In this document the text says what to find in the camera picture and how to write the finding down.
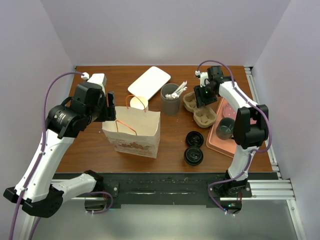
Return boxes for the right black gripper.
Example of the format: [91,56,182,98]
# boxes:
[193,83,217,108]

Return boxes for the beige paper takeout bag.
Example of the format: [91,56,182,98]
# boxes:
[102,94,161,159]

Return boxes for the brown paper coffee cup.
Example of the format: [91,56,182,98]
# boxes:
[183,146,204,167]

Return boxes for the black coffee cup lid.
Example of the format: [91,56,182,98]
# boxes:
[183,146,204,165]

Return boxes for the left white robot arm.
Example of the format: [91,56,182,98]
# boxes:
[3,82,116,218]

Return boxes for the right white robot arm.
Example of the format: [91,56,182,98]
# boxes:
[194,66,269,197]

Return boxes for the cardboard cup carrier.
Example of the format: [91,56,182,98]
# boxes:
[182,92,217,129]

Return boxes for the stack of paper cups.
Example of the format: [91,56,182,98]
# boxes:
[129,96,149,111]

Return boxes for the pink dotted plate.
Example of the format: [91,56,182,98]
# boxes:
[222,103,236,120]

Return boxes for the dark green mug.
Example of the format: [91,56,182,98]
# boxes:
[215,117,235,140]

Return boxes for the grey cylindrical holder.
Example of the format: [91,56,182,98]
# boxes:
[160,83,181,116]

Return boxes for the white oblong tray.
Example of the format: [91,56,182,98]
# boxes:
[127,66,171,100]

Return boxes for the salmon pink tray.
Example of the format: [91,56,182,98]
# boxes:
[206,98,237,158]

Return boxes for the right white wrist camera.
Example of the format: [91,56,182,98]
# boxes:
[195,70,210,88]

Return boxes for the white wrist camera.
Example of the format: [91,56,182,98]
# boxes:
[81,72,107,94]
[195,70,210,88]

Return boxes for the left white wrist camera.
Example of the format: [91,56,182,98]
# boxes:
[81,72,107,94]

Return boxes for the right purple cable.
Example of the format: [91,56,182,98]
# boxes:
[197,59,273,216]

